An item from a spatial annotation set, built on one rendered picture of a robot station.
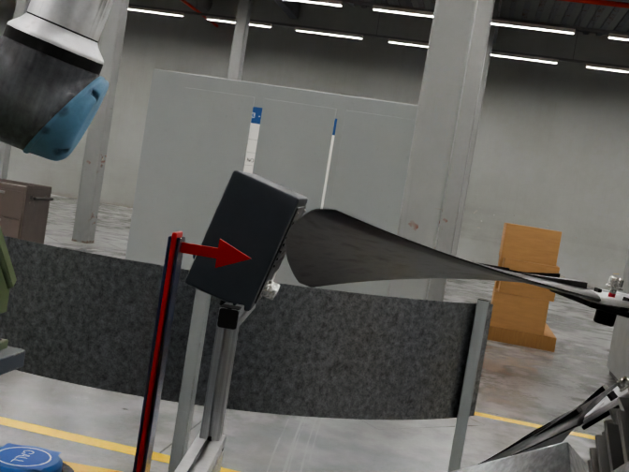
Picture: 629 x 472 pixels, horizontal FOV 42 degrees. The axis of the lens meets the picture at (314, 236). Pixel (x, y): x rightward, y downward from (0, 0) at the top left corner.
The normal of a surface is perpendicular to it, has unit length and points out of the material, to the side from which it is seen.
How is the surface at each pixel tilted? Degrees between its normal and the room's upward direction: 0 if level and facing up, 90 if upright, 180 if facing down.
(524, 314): 90
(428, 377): 90
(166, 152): 90
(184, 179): 90
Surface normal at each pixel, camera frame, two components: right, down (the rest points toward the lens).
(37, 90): 0.22, 0.19
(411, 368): 0.52, 0.13
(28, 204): 0.98, 0.17
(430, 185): -0.18, 0.03
